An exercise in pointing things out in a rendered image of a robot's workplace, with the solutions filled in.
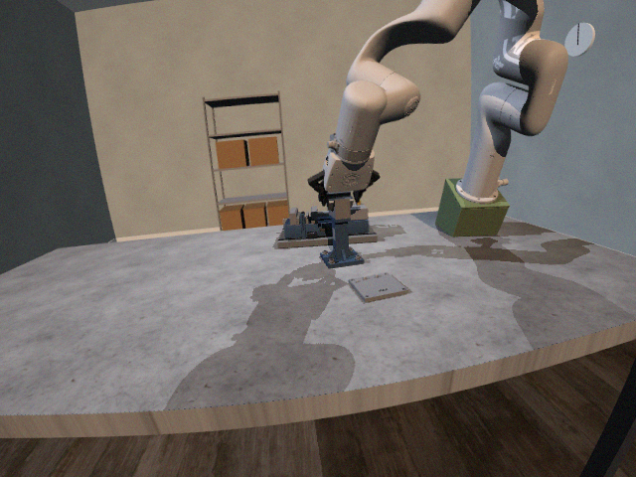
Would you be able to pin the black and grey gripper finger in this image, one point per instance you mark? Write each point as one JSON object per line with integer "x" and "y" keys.
{"x": 313, "y": 182}
{"x": 358, "y": 194}

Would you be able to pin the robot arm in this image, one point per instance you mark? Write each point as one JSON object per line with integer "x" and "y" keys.
{"x": 520, "y": 55}

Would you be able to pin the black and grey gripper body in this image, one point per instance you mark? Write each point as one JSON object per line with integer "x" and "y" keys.
{"x": 344, "y": 176}

